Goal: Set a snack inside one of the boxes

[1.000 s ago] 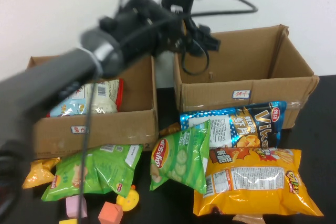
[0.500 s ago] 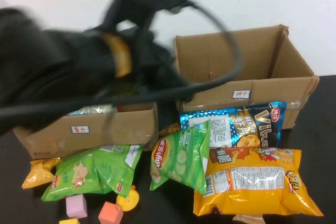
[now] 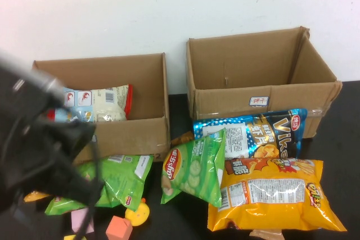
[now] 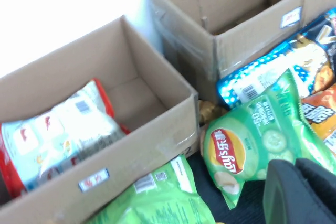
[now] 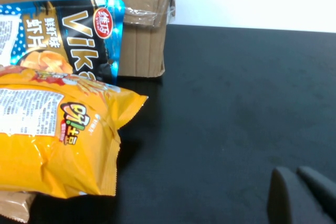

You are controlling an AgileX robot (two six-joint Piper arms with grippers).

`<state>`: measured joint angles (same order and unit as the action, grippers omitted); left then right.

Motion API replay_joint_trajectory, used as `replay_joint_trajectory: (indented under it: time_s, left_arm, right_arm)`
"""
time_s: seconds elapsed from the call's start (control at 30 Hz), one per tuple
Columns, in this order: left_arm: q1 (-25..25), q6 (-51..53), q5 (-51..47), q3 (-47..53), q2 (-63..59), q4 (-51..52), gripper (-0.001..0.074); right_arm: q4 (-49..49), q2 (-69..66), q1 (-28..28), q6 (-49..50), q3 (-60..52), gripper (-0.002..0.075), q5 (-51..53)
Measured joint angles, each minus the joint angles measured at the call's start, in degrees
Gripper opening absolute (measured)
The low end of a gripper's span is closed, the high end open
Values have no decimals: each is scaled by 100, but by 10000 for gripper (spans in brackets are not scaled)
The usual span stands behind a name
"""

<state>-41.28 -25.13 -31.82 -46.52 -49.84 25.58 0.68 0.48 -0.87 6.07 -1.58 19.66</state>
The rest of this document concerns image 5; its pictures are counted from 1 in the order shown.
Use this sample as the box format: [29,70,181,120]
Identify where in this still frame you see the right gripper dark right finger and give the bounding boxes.
[296,165,336,218]

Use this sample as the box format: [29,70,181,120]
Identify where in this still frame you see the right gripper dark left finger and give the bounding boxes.
[267,167,335,224]

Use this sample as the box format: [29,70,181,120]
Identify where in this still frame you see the large yellow fries snack bag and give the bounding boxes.
[0,65,149,199]

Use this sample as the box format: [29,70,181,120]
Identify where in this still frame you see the tan brown snack packet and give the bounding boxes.
[0,191,36,223]

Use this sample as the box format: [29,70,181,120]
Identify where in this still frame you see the empty taped cardboard box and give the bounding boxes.
[0,0,177,78]

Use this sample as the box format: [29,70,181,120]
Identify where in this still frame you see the blue Vika shrimp chips bag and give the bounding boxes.
[0,0,126,86]

